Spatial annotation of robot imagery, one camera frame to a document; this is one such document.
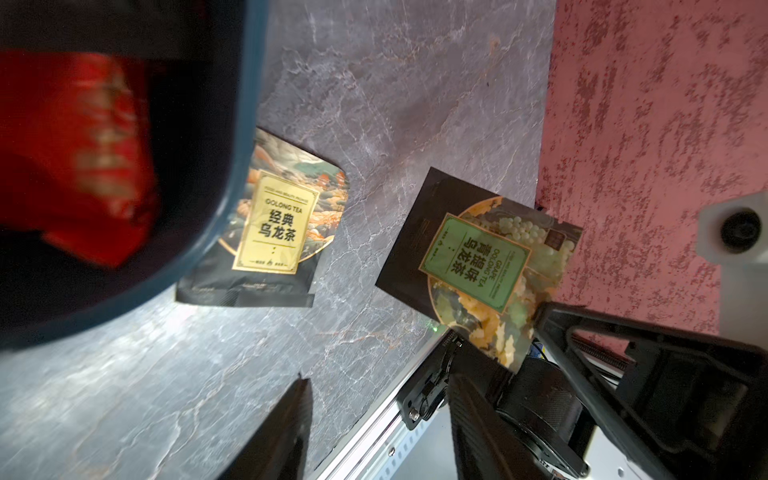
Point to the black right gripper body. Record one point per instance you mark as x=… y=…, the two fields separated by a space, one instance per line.
x=678 y=404

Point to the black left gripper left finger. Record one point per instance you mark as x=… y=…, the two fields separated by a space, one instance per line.
x=278 y=448

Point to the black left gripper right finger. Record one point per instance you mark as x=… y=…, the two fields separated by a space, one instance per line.
x=483 y=448

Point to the black green label tea bag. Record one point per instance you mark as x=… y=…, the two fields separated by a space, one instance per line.
x=478 y=263

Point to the black yellow label tea bag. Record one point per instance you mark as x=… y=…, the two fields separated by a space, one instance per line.
x=289 y=212

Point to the red foil tea bag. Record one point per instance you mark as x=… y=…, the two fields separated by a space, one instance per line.
x=76 y=166

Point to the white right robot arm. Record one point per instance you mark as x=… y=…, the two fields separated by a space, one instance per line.
x=733 y=236

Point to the teal plastic storage box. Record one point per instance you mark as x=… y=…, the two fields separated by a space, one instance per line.
x=206 y=58

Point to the aluminium front rail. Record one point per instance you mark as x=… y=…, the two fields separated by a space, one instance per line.
x=380 y=442

